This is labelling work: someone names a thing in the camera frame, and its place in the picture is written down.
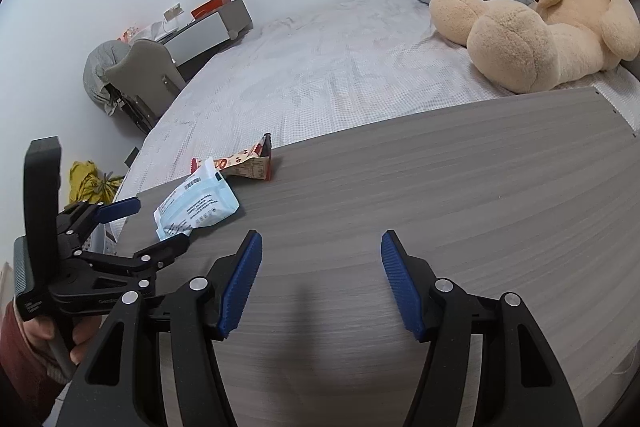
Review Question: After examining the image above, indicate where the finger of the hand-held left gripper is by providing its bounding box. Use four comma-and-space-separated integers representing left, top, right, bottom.
56, 197, 142, 253
65, 234, 191, 288

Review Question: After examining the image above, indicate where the brown snack wrapper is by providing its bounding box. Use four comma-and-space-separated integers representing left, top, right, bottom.
190, 133, 273, 182

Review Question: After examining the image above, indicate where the person's left forearm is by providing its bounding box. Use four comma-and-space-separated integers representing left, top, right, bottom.
0, 304, 71, 427

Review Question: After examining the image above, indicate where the bed with white cover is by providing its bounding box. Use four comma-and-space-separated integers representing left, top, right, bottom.
115, 0, 640, 208

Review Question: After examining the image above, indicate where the blue wet wipe packet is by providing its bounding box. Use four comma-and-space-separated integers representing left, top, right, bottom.
152, 157, 240, 242

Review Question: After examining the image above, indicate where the yellow bag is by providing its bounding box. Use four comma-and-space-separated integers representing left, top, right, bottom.
68, 161, 126, 202

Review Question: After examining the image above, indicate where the small white box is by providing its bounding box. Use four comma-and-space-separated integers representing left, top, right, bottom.
163, 3, 185, 30

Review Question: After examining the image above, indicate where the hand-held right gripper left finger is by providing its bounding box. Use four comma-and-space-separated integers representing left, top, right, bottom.
52, 229, 263, 427

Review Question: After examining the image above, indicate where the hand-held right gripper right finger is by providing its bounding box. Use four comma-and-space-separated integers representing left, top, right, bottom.
381, 229, 586, 427

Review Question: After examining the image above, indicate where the grey cloth bundle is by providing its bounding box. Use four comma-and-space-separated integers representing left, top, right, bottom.
82, 41, 132, 115

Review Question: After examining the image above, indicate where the person's left hand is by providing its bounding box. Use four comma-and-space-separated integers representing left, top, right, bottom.
21, 319, 95, 366

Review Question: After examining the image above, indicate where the red box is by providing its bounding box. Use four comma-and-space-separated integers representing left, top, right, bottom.
191, 0, 232, 18

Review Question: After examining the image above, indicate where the beige teddy bear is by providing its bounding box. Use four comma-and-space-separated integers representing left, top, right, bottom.
430, 0, 640, 94

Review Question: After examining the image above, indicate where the grey chair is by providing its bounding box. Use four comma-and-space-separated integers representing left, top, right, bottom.
105, 39, 186, 132

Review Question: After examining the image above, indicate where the grey and white desk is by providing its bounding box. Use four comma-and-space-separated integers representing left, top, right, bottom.
155, 0, 254, 68

